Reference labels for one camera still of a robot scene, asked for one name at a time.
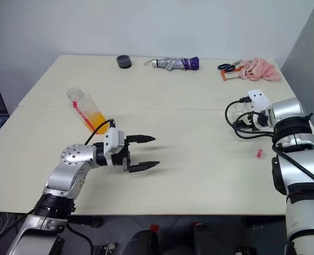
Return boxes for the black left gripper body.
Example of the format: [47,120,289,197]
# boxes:
[111,138,132,173]

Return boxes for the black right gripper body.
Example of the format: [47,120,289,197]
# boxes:
[248,112,265,131]

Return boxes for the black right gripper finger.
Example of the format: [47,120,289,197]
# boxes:
[233,119,251,132]

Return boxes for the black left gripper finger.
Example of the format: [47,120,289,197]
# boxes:
[125,134,157,145]
[127,160,161,173]

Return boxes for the clear wine glass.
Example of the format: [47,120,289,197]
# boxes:
[228,101,254,127]

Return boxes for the bottle with orange liquid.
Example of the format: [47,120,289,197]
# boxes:
[66,87,113,136]

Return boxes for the pink towel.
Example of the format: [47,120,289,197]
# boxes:
[238,56,283,83]

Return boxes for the orange white small box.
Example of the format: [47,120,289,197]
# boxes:
[220,67,244,82]

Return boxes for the dark rounded shape red top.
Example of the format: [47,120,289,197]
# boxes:
[131,224,163,255]

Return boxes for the folded silver purple umbrella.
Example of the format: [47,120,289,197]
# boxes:
[143,56,201,72]

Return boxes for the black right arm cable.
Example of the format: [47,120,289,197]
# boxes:
[225,97,276,139]

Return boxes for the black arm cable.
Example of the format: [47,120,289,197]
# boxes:
[225,97,276,139]
[83,118,117,146]

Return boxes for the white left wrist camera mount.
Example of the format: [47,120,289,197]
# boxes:
[103,127,126,162]

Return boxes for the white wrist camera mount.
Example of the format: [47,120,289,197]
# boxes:
[246,89,271,114]
[103,127,126,162]

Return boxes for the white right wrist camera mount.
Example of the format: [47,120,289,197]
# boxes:
[246,89,271,114]

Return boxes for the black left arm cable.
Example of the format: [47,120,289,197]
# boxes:
[83,118,117,146]

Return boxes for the blue handled scissors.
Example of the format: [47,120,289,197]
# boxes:
[217,59,244,73]

